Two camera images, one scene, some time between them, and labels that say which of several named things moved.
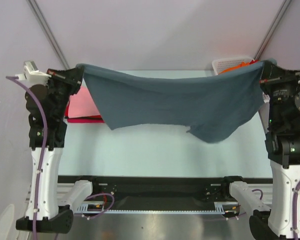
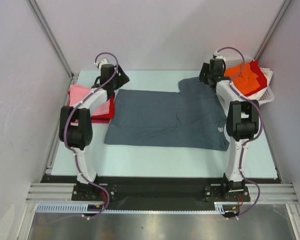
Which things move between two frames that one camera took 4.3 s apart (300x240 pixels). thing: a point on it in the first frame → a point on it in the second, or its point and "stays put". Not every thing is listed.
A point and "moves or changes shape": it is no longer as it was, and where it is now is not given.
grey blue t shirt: (212, 106) moves or changes shape
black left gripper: (73, 76) → (123, 79)
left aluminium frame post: (38, 14) stays put
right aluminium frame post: (281, 13) stays put
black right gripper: (279, 78) → (205, 75)
